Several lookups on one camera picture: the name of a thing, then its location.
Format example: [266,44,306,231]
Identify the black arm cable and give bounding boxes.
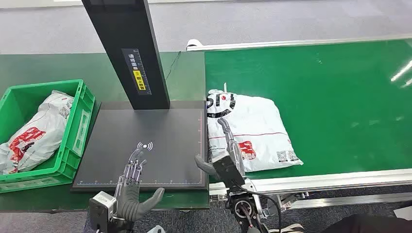
[236,184,283,233]

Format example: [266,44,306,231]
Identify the white courier bag red print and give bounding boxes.
[0,90,75,176]

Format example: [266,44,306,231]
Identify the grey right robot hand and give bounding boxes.
[194,117,246,177]

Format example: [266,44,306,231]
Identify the white roller end cap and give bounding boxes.
[186,38,204,52]

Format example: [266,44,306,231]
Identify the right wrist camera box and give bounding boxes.
[210,153,247,191]

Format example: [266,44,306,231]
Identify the green plastic crate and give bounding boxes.
[0,79,96,195]

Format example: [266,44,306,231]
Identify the green conveyor belt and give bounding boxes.
[205,38,412,184]

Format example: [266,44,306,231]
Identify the thin black table cable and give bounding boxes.
[165,51,182,81]

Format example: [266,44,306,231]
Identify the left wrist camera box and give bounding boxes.
[88,191,118,226]

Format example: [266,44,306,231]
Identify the black inbound scanner machine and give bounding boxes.
[70,0,209,193]

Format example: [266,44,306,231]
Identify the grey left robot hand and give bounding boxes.
[114,148,166,223]

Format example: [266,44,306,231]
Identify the aluminium conveyor frame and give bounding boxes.
[186,33,412,210]

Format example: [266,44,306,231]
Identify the white flat sheet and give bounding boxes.
[393,205,412,221]

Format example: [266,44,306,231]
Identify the yellow warning sticker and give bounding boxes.
[132,69,147,92]

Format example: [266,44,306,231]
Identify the black fabric object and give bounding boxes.
[321,200,412,233]

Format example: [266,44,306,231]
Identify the white courier bag black print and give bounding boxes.
[206,83,304,173]

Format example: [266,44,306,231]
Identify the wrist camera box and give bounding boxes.
[88,191,118,226]
[210,153,247,191]

